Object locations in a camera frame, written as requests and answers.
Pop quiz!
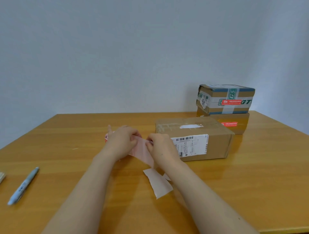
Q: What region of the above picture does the person's left hand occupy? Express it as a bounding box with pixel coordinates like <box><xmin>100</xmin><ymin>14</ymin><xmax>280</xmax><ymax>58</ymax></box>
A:
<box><xmin>96</xmin><ymin>124</ymin><xmax>143</xmax><ymax>162</ymax></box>

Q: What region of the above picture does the person's right hand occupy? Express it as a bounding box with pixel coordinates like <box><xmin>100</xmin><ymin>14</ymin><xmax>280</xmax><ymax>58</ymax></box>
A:
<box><xmin>145</xmin><ymin>133</ymin><xmax>182</xmax><ymax>170</ymax></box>

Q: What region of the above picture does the wide cardboard box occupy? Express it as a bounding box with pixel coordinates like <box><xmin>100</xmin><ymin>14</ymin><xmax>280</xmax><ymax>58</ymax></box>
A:
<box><xmin>155</xmin><ymin>116</ymin><xmax>236</xmax><ymax>162</ymax></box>

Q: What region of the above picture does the box with green GT tape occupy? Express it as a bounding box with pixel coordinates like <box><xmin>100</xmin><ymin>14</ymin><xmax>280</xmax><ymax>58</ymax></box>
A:
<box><xmin>195</xmin><ymin>84</ymin><xmax>256</xmax><ymax>115</ymax></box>

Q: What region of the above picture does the cardboard box with torn tape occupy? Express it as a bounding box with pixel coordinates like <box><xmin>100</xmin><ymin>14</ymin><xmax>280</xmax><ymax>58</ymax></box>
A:
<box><xmin>196</xmin><ymin>107</ymin><xmax>250</xmax><ymax>136</ymax></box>

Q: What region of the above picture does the person's right forearm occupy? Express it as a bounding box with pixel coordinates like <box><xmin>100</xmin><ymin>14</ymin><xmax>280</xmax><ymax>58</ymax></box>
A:
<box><xmin>164</xmin><ymin>161</ymin><xmax>260</xmax><ymax>234</ymax></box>

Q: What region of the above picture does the person's left forearm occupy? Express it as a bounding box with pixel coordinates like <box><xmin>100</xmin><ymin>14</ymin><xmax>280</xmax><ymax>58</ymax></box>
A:
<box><xmin>42</xmin><ymin>155</ymin><xmax>119</xmax><ymax>234</ymax></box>

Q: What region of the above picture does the light blue pen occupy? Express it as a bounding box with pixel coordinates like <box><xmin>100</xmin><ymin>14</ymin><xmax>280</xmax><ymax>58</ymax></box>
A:
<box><xmin>7</xmin><ymin>166</ymin><xmax>40</xmax><ymax>206</ymax></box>

